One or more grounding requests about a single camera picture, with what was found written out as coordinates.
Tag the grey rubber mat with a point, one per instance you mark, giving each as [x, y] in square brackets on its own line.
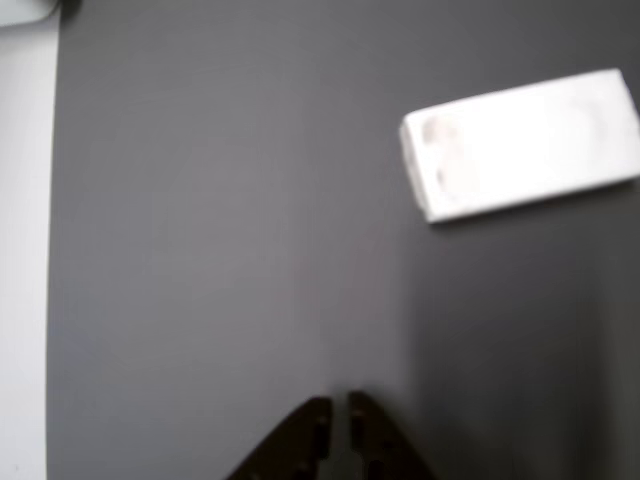
[225, 225]

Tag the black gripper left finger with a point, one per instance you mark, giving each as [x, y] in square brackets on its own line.
[300, 445]

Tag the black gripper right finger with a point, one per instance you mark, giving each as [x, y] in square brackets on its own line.
[375, 445]

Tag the small white block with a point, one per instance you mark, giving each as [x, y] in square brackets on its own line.
[520, 145]

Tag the white rounded device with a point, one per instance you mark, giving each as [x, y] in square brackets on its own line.
[20, 10]

